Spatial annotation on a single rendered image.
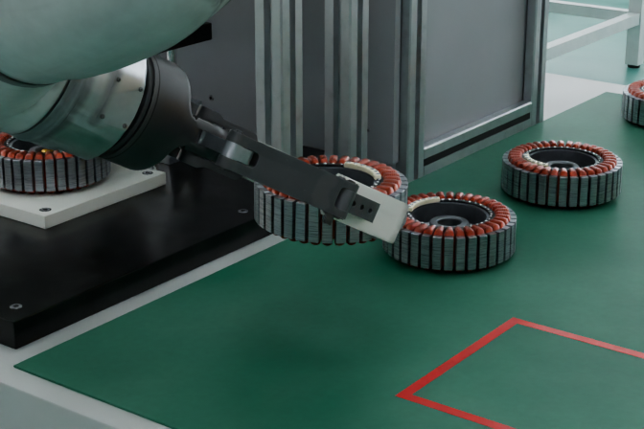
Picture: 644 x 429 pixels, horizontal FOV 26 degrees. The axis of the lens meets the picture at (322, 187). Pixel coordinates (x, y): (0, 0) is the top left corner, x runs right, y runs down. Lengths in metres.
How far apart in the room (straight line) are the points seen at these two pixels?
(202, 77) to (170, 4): 0.82
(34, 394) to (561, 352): 0.37
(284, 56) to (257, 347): 0.29
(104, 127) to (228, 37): 0.60
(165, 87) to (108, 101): 0.05
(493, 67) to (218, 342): 0.58
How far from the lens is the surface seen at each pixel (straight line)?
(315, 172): 0.90
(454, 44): 1.42
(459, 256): 1.13
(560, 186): 1.29
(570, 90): 1.73
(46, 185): 1.25
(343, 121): 1.29
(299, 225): 0.97
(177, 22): 0.67
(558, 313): 1.08
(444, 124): 1.42
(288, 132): 1.21
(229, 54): 1.45
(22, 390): 0.97
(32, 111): 0.83
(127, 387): 0.96
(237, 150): 0.87
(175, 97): 0.88
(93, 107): 0.84
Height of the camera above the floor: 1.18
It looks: 19 degrees down
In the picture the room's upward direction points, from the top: straight up
